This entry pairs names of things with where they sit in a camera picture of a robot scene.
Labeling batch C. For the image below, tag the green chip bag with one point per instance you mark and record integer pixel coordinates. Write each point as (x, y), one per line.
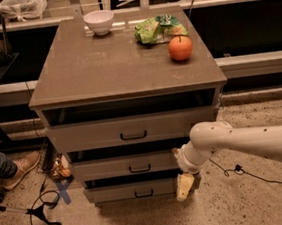
(159, 29)

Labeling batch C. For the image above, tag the white plastic bag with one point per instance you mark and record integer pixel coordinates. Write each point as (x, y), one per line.
(22, 9)

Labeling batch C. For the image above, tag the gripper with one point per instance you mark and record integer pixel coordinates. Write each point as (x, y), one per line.
(185, 162)

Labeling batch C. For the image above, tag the black grabber tool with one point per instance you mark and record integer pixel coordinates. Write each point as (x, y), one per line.
(37, 212)

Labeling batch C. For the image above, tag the grey bottom drawer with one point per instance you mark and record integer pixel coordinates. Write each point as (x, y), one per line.
(131, 190)

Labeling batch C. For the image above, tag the grey drawer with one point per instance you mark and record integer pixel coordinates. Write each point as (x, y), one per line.
(131, 190)
(123, 165)
(127, 130)

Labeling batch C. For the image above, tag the blue tape cross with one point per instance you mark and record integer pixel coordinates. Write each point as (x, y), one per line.
(62, 187)

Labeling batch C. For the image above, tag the grey top drawer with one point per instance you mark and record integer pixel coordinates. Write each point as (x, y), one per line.
(127, 130)

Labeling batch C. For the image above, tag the grey drawer cabinet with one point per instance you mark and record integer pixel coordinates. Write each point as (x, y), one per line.
(89, 78)

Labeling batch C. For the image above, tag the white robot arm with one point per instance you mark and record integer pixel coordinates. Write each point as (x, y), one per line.
(207, 138)

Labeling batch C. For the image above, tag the white bowl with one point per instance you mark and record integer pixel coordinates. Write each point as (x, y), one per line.
(100, 21)

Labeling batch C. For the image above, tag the red apple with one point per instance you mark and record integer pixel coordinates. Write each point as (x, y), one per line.
(180, 48)

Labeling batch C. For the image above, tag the tan shoe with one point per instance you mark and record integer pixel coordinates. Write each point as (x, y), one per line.
(22, 166)

